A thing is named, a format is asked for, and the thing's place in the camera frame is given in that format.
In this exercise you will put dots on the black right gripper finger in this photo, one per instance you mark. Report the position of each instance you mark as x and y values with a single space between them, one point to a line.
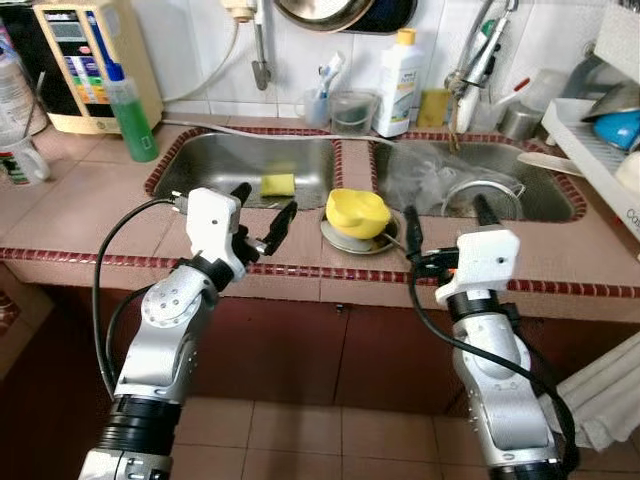
485 212
414 235

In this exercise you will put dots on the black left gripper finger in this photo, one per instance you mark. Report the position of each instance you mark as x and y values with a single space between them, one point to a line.
242 194
280 228

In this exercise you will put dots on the yellow plastic bowl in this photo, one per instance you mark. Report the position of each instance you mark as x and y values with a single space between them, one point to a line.
358 212

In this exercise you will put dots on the round steel plate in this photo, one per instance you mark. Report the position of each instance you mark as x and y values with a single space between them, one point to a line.
350 246

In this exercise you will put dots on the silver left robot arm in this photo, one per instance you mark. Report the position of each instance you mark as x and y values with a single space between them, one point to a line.
165 340

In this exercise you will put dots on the steel strainer bowl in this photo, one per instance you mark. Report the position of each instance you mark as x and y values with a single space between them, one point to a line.
485 200

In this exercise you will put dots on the bright yellow sponge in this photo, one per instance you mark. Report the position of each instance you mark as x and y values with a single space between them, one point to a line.
279 186

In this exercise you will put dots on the stainless steel sink basin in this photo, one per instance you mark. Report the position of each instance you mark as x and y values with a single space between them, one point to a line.
220 160
555 200

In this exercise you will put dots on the clear plastic bag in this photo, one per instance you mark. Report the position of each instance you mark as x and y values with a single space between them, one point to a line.
430 170

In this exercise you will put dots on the pale wooden spatula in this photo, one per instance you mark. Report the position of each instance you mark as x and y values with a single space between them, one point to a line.
540 163

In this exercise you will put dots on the small steel cup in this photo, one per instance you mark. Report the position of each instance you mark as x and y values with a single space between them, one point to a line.
518 122

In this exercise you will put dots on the dark red cabinet door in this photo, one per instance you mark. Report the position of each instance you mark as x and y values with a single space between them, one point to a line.
400 360
590 340
290 350

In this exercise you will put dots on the white dish rack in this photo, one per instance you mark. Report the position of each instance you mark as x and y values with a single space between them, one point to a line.
590 165

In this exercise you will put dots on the mustard yellow sponge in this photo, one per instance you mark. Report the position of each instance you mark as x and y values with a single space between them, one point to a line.
434 108

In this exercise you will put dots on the clear toothbrush cup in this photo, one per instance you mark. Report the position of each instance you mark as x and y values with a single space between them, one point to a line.
318 105

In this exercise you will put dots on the green dish soap bottle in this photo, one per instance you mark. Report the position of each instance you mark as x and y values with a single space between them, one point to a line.
132 120

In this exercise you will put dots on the clear plastic container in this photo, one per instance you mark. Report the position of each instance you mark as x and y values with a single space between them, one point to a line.
355 112

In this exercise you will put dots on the clear plastic tub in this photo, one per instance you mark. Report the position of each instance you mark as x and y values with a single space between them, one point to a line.
545 88

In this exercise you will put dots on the white detergent bottle yellow cap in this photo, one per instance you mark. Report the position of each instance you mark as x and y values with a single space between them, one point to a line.
398 90

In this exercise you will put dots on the white blue toothbrush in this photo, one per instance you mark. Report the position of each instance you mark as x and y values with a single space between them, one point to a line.
328 72

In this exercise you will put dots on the blue bowl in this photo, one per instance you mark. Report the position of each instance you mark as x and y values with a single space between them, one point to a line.
618 130

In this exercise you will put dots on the beige water ionizer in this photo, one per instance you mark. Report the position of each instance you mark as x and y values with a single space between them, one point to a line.
95 60

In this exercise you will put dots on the hanging steel pan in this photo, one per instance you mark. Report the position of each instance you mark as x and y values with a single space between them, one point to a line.
340 12

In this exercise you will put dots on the white hanging towel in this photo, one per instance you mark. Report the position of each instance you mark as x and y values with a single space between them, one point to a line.
600 400

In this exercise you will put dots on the white cutlery holder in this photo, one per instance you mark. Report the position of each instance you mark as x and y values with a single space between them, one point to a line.
620 45

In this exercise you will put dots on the white printed mug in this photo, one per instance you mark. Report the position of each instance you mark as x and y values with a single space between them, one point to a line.
22 160

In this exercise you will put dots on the white jar green lid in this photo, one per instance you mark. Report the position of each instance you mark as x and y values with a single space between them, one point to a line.
15 95

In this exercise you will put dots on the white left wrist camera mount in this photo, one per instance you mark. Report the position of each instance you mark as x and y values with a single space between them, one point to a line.
215 225

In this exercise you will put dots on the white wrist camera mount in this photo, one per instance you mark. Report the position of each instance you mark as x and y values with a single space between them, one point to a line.
480 262
215 225

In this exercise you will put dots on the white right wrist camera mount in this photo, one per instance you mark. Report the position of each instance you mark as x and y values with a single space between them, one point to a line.
480 262

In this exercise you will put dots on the chrome wall tap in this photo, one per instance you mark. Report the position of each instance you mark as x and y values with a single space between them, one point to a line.
261 50

